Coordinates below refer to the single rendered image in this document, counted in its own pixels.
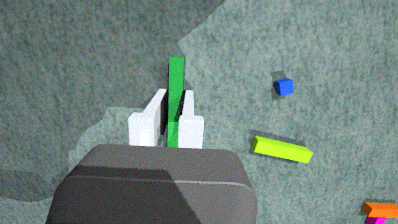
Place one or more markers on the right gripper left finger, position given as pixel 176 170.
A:
pixel 145 128

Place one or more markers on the small blue cube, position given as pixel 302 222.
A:
pixel 284 86

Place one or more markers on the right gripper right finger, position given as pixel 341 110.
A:
pixel 190 133

